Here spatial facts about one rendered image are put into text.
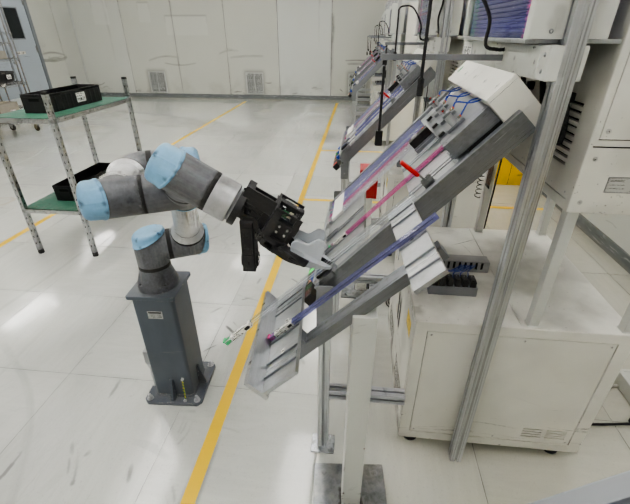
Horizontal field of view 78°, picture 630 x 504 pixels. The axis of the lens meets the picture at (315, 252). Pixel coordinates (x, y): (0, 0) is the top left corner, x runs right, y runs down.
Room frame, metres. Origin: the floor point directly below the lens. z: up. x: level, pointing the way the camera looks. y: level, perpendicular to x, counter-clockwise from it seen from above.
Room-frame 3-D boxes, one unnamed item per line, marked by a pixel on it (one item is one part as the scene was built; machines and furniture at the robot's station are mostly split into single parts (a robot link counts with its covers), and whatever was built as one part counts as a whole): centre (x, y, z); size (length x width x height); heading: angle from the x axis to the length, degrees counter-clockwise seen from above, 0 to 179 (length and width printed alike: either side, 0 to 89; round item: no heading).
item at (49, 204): (2.90, 1.74, 0.55); 0.91 x 0.46 x 1.10; 174
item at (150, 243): (1.27, 0.60, 0.72); 0.13 x 0.12 x 0.14; 111
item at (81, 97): (2.90, 1.74, 1.01); 0.57 x 0.17 x 0.11; 174
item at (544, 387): (1.27, -0.67, 0.31); 0.70 x 0.65 x 0.62; 174
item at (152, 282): (1.27, 0.61, 0.60); 0.15 x 0.15 x 0.10
